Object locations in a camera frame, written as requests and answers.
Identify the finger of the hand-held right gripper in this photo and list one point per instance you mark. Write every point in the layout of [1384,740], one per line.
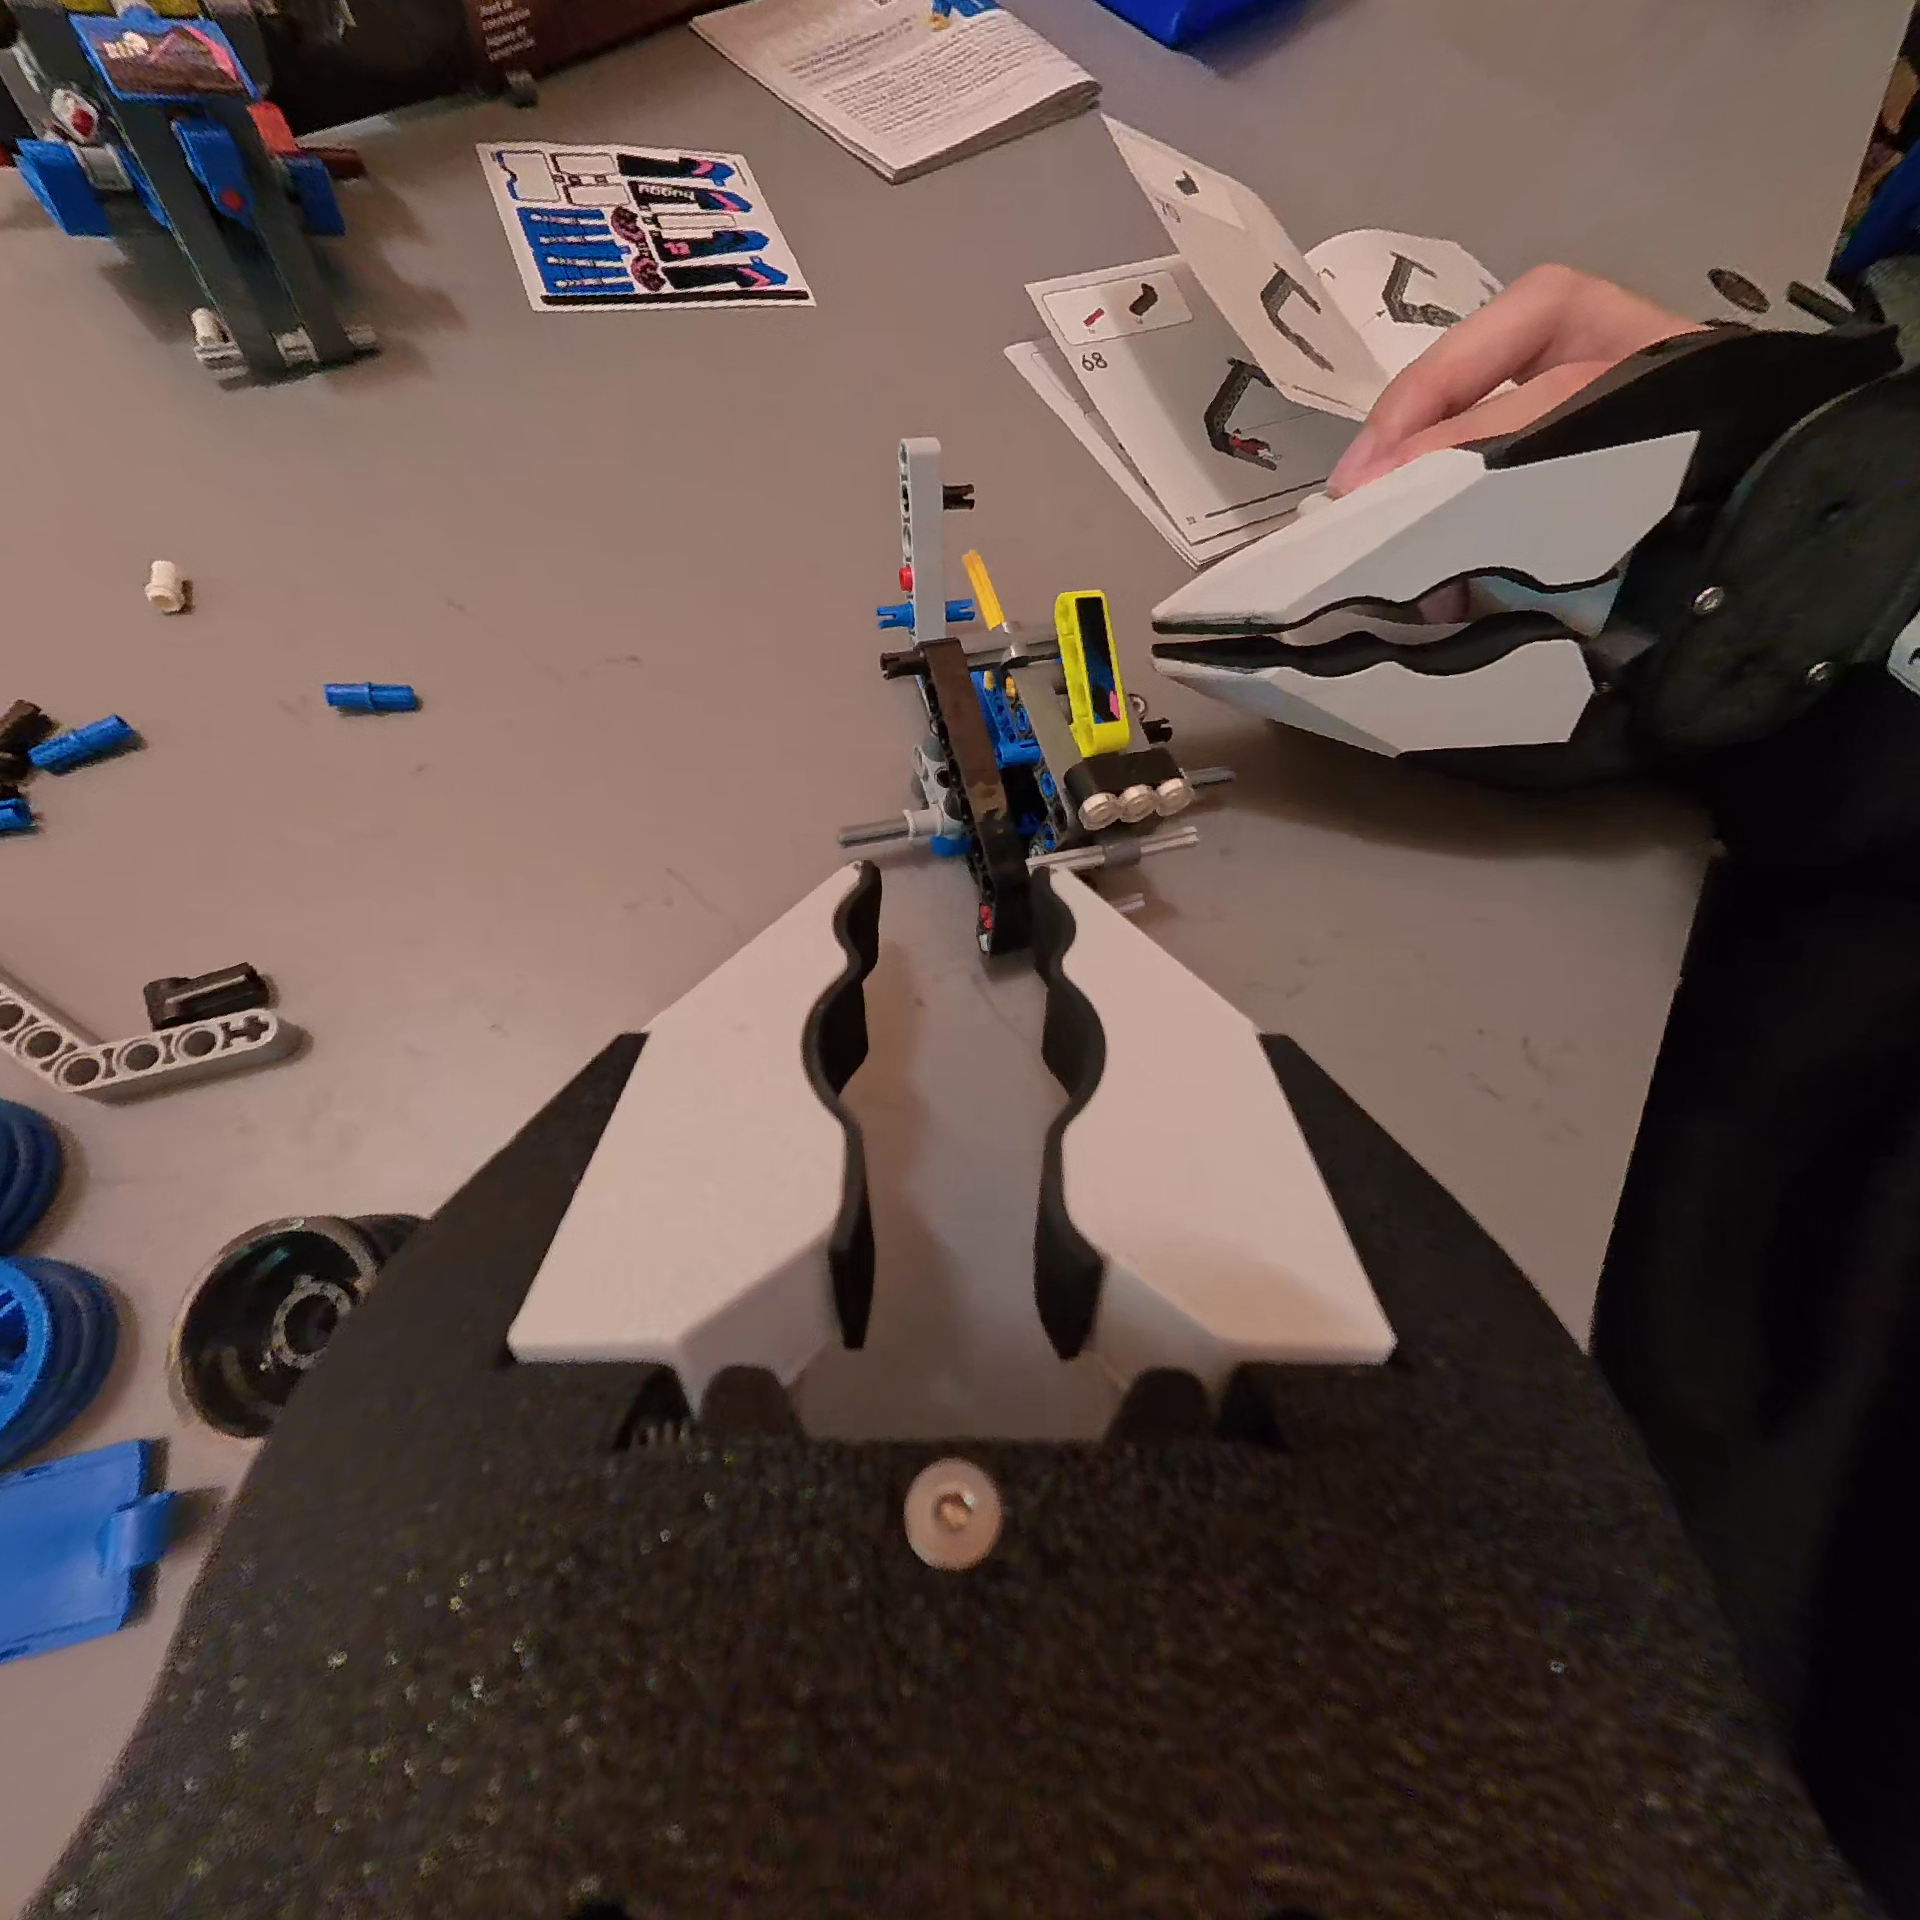
[1441,525]
[1411,704]

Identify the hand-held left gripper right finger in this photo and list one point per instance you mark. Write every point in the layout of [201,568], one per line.
[1201,1201]

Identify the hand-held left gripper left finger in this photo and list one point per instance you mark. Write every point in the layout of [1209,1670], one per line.
[705,1184]

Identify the instruction booklet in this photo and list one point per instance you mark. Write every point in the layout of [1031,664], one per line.
[915,84]
[1185,376]

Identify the small toy brick model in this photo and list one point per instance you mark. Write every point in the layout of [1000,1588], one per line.
[991,735]

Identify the person's right forearm black sleeve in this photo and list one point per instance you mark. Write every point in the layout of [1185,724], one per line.
[1769,1201]

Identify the person's right hand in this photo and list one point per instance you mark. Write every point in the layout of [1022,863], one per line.
[1515,359]

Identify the black toy part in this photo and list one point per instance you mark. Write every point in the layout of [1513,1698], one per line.
[1820,303]

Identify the dark oval toy part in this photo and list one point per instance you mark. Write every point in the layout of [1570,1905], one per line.
[1739,288]

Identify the colourful printed box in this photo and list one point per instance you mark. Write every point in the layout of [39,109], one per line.
[1882,166]

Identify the black toy wheel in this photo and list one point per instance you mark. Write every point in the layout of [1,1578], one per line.
[283,1319]

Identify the small black brick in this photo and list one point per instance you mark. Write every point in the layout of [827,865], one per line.
[207,993]

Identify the blue plastic box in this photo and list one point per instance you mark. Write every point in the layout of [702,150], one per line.
[1178,20]

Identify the grey angled beam brick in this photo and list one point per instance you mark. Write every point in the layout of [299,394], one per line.
[142,1049]

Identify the blue toy wheel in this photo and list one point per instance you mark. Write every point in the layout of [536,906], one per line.
[54,1359]
[31,1178]

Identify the closed instruction booklet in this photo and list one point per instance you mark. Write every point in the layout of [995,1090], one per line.
[915,84]

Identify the blue panel brick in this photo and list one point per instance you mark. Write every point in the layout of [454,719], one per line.
[67,1546]

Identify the small white connector brick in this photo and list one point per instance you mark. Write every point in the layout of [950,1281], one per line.
[168,586]

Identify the black connector pin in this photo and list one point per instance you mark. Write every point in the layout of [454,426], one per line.
[18,735]

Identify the sticker sheet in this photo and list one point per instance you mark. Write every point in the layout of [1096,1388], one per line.
[644,225]

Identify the dark cardboard box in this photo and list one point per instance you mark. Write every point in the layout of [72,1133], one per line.
[404,54]

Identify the large blue grey toy brick model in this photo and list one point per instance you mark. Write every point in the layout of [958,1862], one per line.
[180,166]

